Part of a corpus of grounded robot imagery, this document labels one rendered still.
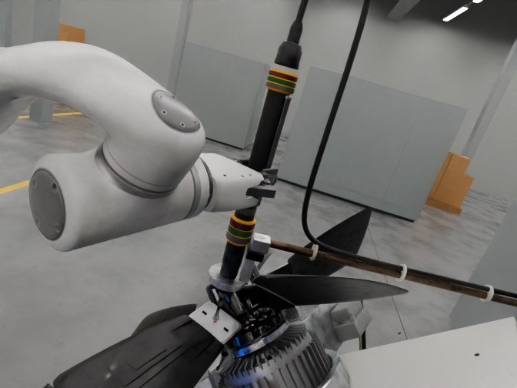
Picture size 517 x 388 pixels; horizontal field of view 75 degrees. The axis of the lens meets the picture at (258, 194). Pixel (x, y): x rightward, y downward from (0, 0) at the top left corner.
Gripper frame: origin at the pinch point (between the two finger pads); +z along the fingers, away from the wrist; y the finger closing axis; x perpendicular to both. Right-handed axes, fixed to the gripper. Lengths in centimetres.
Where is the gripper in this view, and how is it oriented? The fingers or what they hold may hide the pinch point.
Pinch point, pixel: (256, 173)
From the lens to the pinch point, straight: 53.9
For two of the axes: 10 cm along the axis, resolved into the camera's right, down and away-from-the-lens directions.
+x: 2.6, -9.1, -3.2
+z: 5.5, -1.3, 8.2
